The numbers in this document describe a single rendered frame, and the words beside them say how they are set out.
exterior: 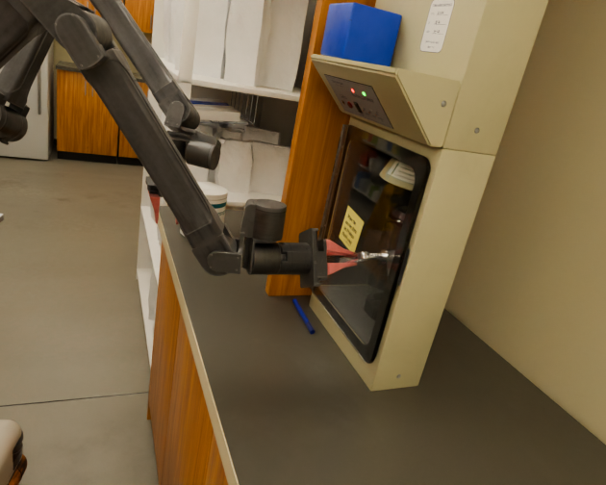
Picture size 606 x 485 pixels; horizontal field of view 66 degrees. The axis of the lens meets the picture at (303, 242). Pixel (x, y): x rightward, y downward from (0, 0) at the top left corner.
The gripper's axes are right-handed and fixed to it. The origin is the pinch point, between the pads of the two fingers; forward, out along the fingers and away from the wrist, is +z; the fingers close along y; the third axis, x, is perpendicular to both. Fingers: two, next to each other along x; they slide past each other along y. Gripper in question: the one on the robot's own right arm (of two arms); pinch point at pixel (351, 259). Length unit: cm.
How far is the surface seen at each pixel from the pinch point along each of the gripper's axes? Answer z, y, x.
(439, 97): 2.8, 21.1, -24.5
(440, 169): 6.6, 12.2, -18.7
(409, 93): -2.5, 20.9, -24.5
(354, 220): 3.8, 8.4, 5.1
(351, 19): -4.8, 39.1, -13.1
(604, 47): 49, 41, -19
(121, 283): -36, 12, 238
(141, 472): -30, -66, 115
